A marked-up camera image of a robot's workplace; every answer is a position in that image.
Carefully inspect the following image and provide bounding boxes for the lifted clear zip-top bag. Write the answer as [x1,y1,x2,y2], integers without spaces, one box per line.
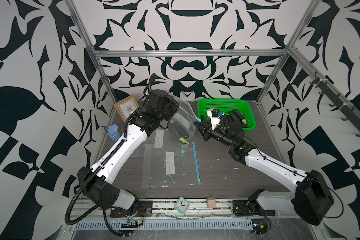
[167,94,201,149]

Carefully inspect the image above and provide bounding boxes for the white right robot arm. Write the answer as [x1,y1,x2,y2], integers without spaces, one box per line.
[194,117,335,226]

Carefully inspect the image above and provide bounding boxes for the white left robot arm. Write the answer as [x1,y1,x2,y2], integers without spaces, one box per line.
[78,101,179,215]

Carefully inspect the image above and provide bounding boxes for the far clear zip-top bag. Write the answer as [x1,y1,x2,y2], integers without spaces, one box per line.
[132,128,181,157]

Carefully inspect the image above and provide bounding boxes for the near clear zip-top bag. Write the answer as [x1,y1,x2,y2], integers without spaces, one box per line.
[142,143,201,189]

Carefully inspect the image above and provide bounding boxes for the green plastic basket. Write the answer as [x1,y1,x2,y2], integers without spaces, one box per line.
[197,99,258,132]

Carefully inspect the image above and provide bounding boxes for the gold framed plant picture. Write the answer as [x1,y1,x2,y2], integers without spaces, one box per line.
[114,95,139,123]

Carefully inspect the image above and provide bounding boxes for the small pink block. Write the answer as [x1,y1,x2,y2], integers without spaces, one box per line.
[207,197,217,209]

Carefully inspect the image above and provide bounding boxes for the mint square clock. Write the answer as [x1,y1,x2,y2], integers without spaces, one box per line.
[174,197,190,216]

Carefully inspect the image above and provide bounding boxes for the small green circuit board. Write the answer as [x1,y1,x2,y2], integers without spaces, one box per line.
[125,218,144,228]

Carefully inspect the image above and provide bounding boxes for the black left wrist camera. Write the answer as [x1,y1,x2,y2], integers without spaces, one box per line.
[148,90,173,110]

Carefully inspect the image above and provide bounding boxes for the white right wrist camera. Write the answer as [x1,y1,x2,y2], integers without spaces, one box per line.
[207,109,223,131]

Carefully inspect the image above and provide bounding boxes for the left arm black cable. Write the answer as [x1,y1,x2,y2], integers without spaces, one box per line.
[64,73,158,238]

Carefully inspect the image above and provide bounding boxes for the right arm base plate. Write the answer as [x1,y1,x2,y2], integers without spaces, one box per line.
[232,189,276,217]

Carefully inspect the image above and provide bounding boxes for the white perforated cable duct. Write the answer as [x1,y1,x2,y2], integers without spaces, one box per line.
[75,219,253,231]

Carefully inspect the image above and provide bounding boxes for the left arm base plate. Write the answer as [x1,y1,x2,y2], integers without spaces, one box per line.
[110,200,153,218]

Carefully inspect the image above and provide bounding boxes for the black wall hook rail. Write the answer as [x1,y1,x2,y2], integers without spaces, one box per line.
[310,71,360,138]

